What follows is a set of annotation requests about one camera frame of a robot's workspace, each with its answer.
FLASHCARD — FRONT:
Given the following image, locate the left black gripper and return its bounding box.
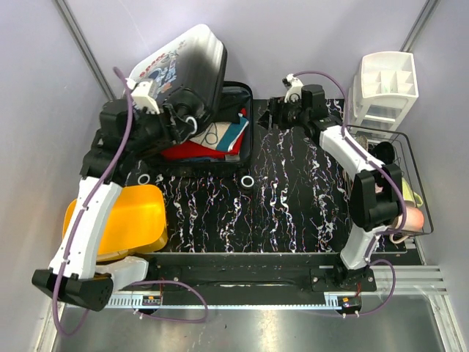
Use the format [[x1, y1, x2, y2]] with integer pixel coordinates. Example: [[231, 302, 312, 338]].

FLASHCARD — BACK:
[[125, 103, 193, 153]]

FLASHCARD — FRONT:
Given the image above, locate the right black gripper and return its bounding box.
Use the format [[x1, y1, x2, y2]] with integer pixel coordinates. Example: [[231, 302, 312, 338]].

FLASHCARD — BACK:
[[255, 97, 309, 132]]

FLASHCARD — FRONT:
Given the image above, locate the white teal cartoon towel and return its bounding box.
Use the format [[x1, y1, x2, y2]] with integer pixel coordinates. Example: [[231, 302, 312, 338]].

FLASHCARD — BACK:
[[190, 117, 249, 153]]

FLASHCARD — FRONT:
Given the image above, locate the white black space suitcase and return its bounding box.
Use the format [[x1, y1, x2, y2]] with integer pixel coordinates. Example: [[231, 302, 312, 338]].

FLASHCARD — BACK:
[[129, 23, 254, 177]]

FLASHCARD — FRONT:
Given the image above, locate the orange plastic bin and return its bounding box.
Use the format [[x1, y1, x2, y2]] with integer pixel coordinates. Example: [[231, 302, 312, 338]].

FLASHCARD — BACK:
[[62, 184, 169, 262]]

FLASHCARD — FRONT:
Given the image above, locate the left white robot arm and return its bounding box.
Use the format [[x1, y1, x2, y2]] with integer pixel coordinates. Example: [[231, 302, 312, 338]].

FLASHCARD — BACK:
[[32, 99, 198, 312]]

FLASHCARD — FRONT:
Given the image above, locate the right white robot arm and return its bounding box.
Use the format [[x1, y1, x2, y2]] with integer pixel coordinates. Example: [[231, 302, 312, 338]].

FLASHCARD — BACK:
[[259, 84, 406, 291]]

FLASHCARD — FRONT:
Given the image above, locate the red folded garment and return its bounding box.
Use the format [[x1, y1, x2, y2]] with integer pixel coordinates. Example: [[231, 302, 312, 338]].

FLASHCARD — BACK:
[[160, 108, 248, 160]]

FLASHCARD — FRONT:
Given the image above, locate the grey patterned plate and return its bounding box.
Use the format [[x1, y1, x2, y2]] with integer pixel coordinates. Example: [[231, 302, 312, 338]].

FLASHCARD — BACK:
[[355, 135, 369, 152]]

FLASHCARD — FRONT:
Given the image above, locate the black bowl in basket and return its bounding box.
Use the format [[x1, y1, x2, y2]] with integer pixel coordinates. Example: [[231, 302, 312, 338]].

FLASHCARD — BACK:
[[369, 142, 395, 169]]

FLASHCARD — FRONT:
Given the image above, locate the white compartment organizer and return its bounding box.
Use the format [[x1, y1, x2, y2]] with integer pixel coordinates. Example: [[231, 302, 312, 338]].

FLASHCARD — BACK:
[[348, 51, 419, 139]]

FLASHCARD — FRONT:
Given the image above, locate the yellow green mug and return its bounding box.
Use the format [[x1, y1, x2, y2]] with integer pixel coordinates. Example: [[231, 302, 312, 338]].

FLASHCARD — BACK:
[[402, 178, 424, 208]]

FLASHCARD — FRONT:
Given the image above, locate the peach pink cup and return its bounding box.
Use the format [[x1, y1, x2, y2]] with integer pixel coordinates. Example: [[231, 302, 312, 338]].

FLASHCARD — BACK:
[[389, 205, 424, 244]]

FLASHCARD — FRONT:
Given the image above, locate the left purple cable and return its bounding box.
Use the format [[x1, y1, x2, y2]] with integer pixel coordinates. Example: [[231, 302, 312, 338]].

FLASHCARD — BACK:
[[52, 66, 210, 337]]

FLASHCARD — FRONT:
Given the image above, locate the purple cable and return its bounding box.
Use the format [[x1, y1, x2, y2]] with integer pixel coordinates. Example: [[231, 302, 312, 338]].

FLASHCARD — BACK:
[[292, 70, 408, 318], [52, 66, 210, 337]]

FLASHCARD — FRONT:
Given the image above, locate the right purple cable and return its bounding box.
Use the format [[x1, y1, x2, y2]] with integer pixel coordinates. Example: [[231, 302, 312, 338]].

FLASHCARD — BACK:
[[292, 70, 408, 318]]

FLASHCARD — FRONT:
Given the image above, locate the black wire basket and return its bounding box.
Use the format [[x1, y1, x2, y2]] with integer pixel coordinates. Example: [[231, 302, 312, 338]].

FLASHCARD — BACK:
[[349, 125, 434, 240]]

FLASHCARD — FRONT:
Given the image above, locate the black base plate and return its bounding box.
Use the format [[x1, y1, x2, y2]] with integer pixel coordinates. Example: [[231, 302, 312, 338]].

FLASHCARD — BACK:
[[134, 253, 377, 307]]

